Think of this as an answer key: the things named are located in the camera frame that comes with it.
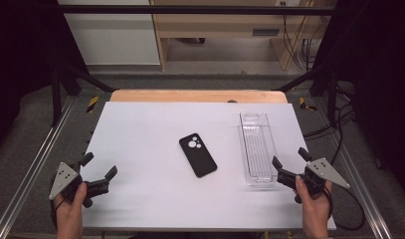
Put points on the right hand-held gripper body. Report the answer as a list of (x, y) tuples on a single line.
[(326, 171)]

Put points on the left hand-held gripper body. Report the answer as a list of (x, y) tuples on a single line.
[(64, 177)]

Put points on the clear plastic box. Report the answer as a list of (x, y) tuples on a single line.
[(258, 149)]

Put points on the black phone case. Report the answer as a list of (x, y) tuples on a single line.
[(198, 156)]

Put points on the person's left hand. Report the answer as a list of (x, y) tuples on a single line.
[(70, 215)]

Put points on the person's right hand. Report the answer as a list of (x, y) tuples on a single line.
[(314, 210)]

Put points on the white table board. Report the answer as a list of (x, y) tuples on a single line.
[(150, 186)]

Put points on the yellow black striped tape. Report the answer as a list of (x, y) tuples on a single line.
[(304, 104), (92, 104)]

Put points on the wooden table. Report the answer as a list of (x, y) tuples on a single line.
[(176, 96)]

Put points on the black curtain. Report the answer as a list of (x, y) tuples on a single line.
[(21, 59), (379, 83)]

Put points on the white cabinet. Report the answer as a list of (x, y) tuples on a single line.
[(113, 36)]

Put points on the wooden desk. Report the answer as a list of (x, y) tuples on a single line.
[(220, 26)]

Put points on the aluminium rail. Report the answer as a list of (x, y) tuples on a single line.
[(34, 159), (359, 182)]

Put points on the black frame stand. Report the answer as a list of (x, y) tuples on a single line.
[(56, 96), (332, 96)]

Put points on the black horizontal frame bar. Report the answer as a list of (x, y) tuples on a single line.
[(190, 9)]

